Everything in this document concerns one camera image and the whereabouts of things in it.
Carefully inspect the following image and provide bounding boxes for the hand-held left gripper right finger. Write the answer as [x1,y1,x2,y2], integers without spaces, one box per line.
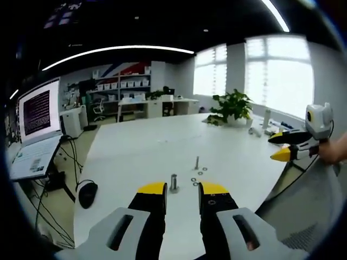
[197,180,310,260]

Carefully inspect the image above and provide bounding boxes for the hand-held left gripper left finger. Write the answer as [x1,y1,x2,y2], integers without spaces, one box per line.
[55,182,168,260]

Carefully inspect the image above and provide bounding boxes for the person's right hand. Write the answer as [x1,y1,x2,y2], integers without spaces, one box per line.
[318,138,347,165]

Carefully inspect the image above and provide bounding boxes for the thick metal bolt with nut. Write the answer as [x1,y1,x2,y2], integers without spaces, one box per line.
[169,173,181,193]

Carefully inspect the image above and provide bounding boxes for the white bottle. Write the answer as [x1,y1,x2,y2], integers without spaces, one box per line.
[262,108,271,129]

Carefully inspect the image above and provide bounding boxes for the grey mesh chair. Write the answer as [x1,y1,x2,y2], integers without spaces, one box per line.
[254,158,343,251]

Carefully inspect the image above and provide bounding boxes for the black computer mouse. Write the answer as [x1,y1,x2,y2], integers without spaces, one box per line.
[75,179,99,210]

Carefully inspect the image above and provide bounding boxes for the green potted plant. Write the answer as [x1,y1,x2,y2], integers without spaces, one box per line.
[207,89,254,127]

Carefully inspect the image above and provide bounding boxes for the black laptop stand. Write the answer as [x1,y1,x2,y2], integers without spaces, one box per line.
[16,135,76,203]

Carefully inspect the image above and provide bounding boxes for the white office chair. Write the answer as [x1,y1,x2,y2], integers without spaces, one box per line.
[92,97,106,122]

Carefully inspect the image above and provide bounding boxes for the small green plant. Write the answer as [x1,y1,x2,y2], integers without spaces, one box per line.
[145,86,171,100]

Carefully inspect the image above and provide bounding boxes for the white air purifier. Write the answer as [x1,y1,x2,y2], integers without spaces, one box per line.
[59,106,88,138]

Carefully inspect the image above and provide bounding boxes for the shelf with white bins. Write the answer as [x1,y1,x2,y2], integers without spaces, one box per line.
[87,70,152,103]

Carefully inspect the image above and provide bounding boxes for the open silver laptop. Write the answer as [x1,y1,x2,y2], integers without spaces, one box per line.
[8,77,63,181]

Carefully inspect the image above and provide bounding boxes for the black cables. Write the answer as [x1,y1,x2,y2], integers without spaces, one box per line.
[25,135,85,249]

